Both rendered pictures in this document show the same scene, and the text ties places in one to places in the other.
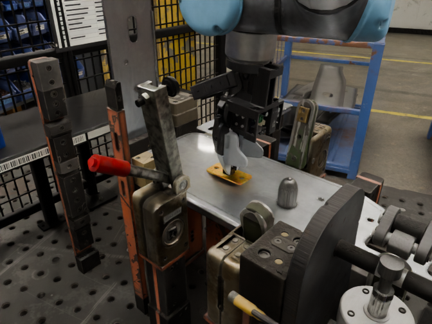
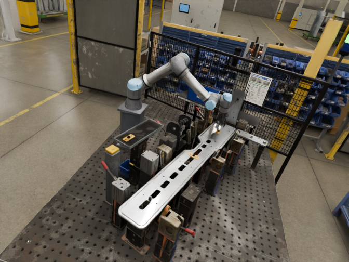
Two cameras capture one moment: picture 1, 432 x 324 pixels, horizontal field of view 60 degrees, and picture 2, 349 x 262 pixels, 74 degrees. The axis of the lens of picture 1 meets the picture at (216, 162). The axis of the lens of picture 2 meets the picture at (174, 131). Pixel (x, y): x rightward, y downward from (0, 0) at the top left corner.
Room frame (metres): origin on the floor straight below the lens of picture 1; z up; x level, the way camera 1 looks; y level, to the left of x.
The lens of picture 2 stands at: (-0.21, -1.67, 2.04)
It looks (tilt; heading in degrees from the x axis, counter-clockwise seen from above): 32 degrees down; 76
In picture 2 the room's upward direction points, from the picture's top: 10 degrees clockwise
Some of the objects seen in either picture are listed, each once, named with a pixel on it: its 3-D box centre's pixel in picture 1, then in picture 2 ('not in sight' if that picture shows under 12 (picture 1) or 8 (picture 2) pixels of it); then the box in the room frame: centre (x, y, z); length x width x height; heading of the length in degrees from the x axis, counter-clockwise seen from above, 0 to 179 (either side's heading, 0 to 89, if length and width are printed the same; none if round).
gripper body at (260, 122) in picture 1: (249, 96); (221, 117); (0.57, -0.05, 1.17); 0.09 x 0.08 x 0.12; 49
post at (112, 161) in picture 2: not in sight; (111, 177); (-0.28, -0.52, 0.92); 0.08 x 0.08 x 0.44; 49
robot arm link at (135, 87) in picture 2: not in sight; (134, 88); (-0.15, 0.17, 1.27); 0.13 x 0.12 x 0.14; 63
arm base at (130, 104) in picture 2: not in sight; (133, 101); (-0.16, 0.16, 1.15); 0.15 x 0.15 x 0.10
